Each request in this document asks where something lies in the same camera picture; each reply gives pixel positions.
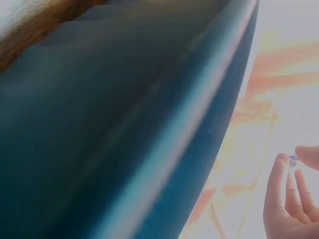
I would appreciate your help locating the person's right hand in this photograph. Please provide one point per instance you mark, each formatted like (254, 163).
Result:
(286, 221)

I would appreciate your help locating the small clear blue piece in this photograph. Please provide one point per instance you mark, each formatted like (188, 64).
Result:
(292, 159)

